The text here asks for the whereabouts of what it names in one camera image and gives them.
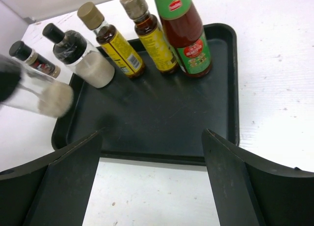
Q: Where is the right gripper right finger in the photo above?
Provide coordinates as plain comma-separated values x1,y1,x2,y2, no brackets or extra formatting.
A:
202,129,314,226

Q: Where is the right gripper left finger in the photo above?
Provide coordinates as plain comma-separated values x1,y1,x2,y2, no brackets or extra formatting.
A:
0,131,103,226

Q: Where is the white powder shaker bottle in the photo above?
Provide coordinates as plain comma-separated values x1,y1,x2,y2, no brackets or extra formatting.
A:
0,55,74,118
42,23,115,88

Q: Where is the red sauce bottle green label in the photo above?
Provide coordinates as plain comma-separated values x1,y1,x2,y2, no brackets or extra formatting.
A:
155,0,212,78

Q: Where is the yellow label oil bottle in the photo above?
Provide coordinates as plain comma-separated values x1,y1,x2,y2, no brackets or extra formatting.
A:
120,0,179,74
77,2,146,79

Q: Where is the black plastic tray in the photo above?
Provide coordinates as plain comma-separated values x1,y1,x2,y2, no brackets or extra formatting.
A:
51,23,240,166

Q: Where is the dark spice jar left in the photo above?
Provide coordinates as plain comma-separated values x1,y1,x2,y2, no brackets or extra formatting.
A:
9,40,61,78

